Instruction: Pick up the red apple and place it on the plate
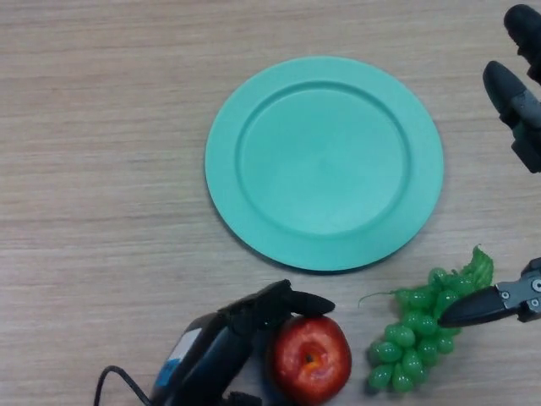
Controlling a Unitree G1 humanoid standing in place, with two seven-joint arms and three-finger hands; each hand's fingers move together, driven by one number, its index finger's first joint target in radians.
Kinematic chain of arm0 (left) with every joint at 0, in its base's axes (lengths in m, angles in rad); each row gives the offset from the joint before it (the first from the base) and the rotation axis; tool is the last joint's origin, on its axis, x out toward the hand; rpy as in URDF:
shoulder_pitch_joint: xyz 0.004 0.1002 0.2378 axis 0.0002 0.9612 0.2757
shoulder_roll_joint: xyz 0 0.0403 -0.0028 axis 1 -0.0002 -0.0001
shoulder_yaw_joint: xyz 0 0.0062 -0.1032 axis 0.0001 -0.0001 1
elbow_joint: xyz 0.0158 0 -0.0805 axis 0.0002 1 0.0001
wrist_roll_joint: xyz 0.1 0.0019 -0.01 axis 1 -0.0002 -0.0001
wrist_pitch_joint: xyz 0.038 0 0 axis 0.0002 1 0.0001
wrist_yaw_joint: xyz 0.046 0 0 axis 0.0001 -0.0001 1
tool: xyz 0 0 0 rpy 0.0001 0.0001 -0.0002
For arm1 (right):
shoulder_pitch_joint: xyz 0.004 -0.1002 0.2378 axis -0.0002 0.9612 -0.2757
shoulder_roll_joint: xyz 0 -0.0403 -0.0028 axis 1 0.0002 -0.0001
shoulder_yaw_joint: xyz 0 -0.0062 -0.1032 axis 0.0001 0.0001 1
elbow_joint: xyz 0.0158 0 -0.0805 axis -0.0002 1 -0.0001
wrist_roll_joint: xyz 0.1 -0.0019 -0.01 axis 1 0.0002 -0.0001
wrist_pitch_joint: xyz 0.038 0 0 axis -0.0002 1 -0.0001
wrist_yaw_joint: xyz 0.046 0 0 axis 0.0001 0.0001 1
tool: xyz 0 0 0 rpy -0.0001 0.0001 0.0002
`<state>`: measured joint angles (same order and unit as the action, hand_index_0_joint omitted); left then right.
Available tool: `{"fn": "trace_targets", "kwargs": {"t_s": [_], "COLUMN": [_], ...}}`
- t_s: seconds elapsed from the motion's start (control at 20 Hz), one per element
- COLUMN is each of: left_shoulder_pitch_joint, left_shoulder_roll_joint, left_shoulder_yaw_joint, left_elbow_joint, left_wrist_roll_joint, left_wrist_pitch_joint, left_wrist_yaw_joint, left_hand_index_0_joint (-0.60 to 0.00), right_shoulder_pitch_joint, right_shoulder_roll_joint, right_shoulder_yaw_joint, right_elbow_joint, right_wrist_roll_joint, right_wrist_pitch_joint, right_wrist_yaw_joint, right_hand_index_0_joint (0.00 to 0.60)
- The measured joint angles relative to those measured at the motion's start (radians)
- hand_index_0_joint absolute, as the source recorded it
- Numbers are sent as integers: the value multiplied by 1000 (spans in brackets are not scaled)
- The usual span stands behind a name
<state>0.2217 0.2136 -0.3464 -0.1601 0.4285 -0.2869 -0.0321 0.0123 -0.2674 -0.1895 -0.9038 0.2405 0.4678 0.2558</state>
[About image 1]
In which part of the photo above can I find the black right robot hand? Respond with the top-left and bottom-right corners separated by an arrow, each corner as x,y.
437,3 -> 541,329

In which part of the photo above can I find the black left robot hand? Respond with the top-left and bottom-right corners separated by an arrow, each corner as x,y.
150,278 -> 337,406

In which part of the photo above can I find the red apple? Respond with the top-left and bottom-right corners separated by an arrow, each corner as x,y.
270,315 -> 352,406

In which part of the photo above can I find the green round plate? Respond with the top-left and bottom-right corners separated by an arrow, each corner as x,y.
205,54 -> 445,274

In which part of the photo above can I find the green grape bunch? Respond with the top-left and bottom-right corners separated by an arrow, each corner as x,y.
358,244 -> 495,393

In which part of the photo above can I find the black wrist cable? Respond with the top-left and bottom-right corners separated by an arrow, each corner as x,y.
93,365 -> 153,406

